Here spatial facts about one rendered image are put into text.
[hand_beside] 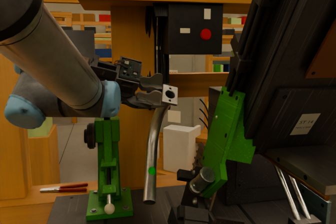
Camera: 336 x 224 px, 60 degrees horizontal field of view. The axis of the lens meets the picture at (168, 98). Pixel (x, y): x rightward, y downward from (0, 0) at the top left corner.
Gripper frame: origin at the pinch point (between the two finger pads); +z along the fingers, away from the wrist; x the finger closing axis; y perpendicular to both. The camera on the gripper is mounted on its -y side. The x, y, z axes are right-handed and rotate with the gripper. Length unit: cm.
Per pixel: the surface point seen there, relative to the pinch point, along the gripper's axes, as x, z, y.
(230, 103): -4.3, 13.1, 9.2
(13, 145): -3, -39, -38
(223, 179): -20.2, 13.4, 2.4
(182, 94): 22.9, 13.5, -24.2
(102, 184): -15.5, -9.9, -25.5
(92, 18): 532, -72, -433
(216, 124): -5.6, 13.1, 1.4
